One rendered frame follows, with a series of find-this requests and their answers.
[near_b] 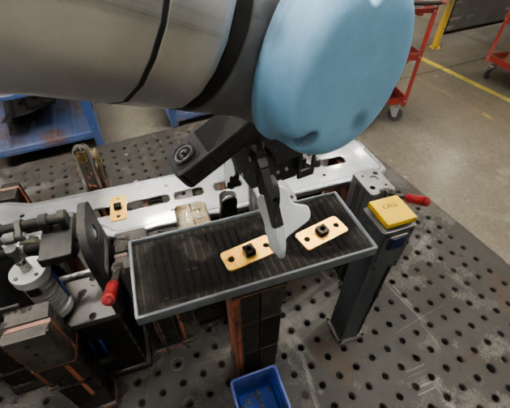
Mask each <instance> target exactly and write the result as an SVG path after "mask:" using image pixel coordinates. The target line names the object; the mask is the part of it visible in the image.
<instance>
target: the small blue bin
mask: <svg viewBox="0 0 510 408"><path fill-rule="evenodd" d="M231 389H232V394H233V397H234V400H235V404H236V408H291V404H290V402H289V400H288V397H287V394H286V392H285V389H284V387H283V383H282V381H281V378H280V375H279V374H278V369H277V368H276V367H275V366H274V365H270V366H268V367H266V368H262V369H259V370H257V371H255V372H250V373H249V374H246V375H243V376H239V377H237V378H234V379H233V380H232V381H231Z"/></svg>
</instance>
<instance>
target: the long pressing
mask: <svg viewBox="0 0 510 408"><path fill-rule="evenodd" d="M316 157H320V158H321V161H323V160H327V159H333V158H338V157H341V158H343V159H344V160H345V163H341V164H335V165H331V166H327V167H324V166H322V165H321V166H320V167H316V168H315V167H314V172H313V174H312V175H309V176H306V177H303V178H300V179H297V178H296V177H297V174H296V175H295V176H294V177H291V178H288V179H286V182H287V183H288V184H289V186H290V188H291V190H292V191H293V193H294V195H295V196H296V197H297V198H299V197H303V196H307V195H310V194H314V193H320V192H323V191H326V190H330V189H336V188H340V187H343V186H347V185H350V184H351V179H352V177H353V173H354V172H358V171H363V170H366V169H369V168H377V169H378V170H379V171H380V172H381V174H382V175H384V174H385V171H386V168H385V166H384V165H383V164H382V163H381V162H380V161H379V160H378V159H377V158H376V157H375V156H374V155H373V154H372V153H371V152H370V151H369V150H368V149H367V148H366V147H365V146H364V145H363V144H362V143H361V142H359V141H357V140H355V139H354V140H352V141H351V142H349V143H347V144H346V145H345V146H344V147H341V148H339V149H337V150H336V151H332V152H330V153H326V154H323V155H316ZM324 174H325V176H323V175H324ZM238 180H239V181H240V183H241V186H237V187H235V188H234V189H233V190H234V191H235V192H236V196H237V199H238V205H237V212H240V211H243V210H249V185H248V184H247V183H246V181H245V180H244V179H243V177H242V176H241V175H240V179H238ZM223 182H225V176H224V164H222V165H221V166H220V167H219V168H217V169H216V170H215V171H213V172H212V173H211V174H210V175H209V176H207V177H206V178H205V179H203V180H202V181H201V182H199V183H198V184H197V185H195V186H194V187H193V188H190V187H188V186H187V185H185V184H184V183H183V182H182V181H180V180H179V179H178V178H177V177H176V176H175V174H172V175H168V176H162V177H157V178H153V179H149V180H144V181H138V182H134V183H129V184H125V185H118V186H114V187H110V188H106V189H98V190H94V191H90V192H86V193H79V194H75V195H70V196H66V197H63V198H55V199H51V200H47V201H43V202H34V203H26V202H3V203H0V224H2V225H4V224H8V223H13V222H14V221H15V220H16V219H22V220H27V219H34V218H37V215H40V214H44V213H47V214H48V215H52V214H56V211H57V210H63V209H65V210H66V211H67V212H71V211H73V212H74V214H75V215H76V214H77V205H78V203H80V202H89V203H90V205H91V208H92V209H93V211H94V210H101V209H104V208H109V207H110V198H113V197H117V196H121V195H125V196H126V205H127V204H128V203H131V202H137V201H142V200H145V199H149V198H156V197H160V196H164V195H168V197H169V201H168V202H165V203H161V204H158V205H154V206H147V207H143V208H140V209H136V210H128V211H127V219H123V220H119V221H115V222H111V220H110V215H107V216H104V217H99V218H97V219H98V221H99V222H100V225H101V227H102V228H103V229H104V231H105V233H106V235H107V236H108V238H109V239H110V240H113V239H114V235H115V234H116V233H120V232H126V231H129V230H133V229H137V228H141V227H145V228H146V230H147V234H149V232H153V231H157V230H161V229H164V228H168V227H177V223H176V216H175V212H174V208H175V207H176V206H179V205H184V204H187V203H189V204H190V203H191V202H197V201H200V202H205V203H206V207H207V210H208V212H209V215H210V218H211V219H213V218H216V217H219V194H220V193H221V192H223V191H224V190H225V189H223V190H220V191H216V190H215V189H214V185H215V184H219V183H223ZM165 185H168V186H165ZM196 188H201V189H202V191H203V194H201V195H198V196H193V197H190V198H183V199H180V200H176V199H175V197H174V194H175V193H179V192H182V191H186V190H190V189H196ZM171 209H173V211H170V210H171ZM21 215H24V217H22V218H20V216H21Z"/></svg>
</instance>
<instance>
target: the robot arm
mask: <svg viewBox="0 0 510 408"><path fill-rule="evenodd" d="M413 34H414V0H0V92H1V93H10V94H18V95H26V96H41V97H49V98H58V99H66V100H81V101H90V102H97V103H106V104H121V105H129V106H138V107H146V108H161V109H176V110H182V111H186V112H195V113H210V114H215V115H214V116H213V117H212V118H210V119H209V120H208V121H206V122H205V123H204V124H203V125H201V126H200V127H198V128H197V129H196V130H195V131H194V132H193V133H191V134H190V135H189V136H188V137H186V138H185V139H184V140H182V141H181V142H179V143H178V144H177V145H176V146H174V147H173V148H172V149H171V150H170V151H169V152H168V153H167V155H166V157H167V161H168V163H169V165H170V167H171V168H172V170H173V172H174V174H175V176H176V177H177V178H178V179H179V180H180V181H182V182H183V183H184V184H185V185H187V186H188V187H190V188H193V187H194V186H195V185H197V184H198V183H199V182H201V181H202V180H203V179H205V178H206V177H207V176H209V175H210V174H211V173H212V172H213V171H215V170H216V169H217V168H219V167H220V166H221V165H222V164H224V176H225V185H226V187H227V188H228V189H234V188H235V186H236V181H237V180H238V179H240V175H241V176H242V177H243V179H244V180H245V181H246V183H247V184H248V185H249V186H250V188H251V189H254V188H257V187H258V190H259V194H260V195H259V197H258V200H257V205H258V209H259V211H260V213H261V216H262V218H263V221H264V224H265V231H266V235H267V237H268V241H269V248H270V249H271V250H272V251H273V252H274V253H275V254H276V255H277V256H278V257H279V258H284V257H285V254H286V239H287V237H288V236H289V235H290V234H291V233H293V232H294V231H295V230H297V229H298V228H299V227H301V226H302V225H304V224H305V223H306V222H308V220H309V218H310V210H309V208H308V206H306V205H304V204H297V203H294V202H292V201H291V198H290V195H289V192H288V190H287V189H286V188H285V187H283V186H281V185H278V182H277V181H279V180H282V181H284V180H286V179H288V178H291V177H294V176H295V175H296V174H297V177H296V178H297V179H300V178H303V177H306V176H309V175H312V174H313V172H314V166H315V161H316V155H323V154H326V153H330V152H332V151H336V150H337V149H339V148H341V147H344V146H345V145H346V144H347V143H349V142H351V141H352V140H354V139H355V138H356V137H358V136H359V135H360V134H361V133H362V132H363V131H364V130H365V129H366V128H367V127H368V126H369V125H370V124H371V123H372V122H373V120H374V119H375V118H376V116H377V115H378V114H379V113H380V111H381V109H382V108H383V107H384V106H385V104H386V103H387V101H388V100H389V97H390V96H391V94H392V92H393V89H394V88H395V86H396V84H397V82H398V80H399V79H400V77H401V75H402V71H403V70H404V67H405V64H406V61H407V58H408V55H409V52H410V47H411V43H412V39H413ZM303 154H306V155H312V162H311V166H310V167H308V168H304V169H301V167H302V166H304V165H306V161H307V159H306V158H304V157H303Z"/></svg>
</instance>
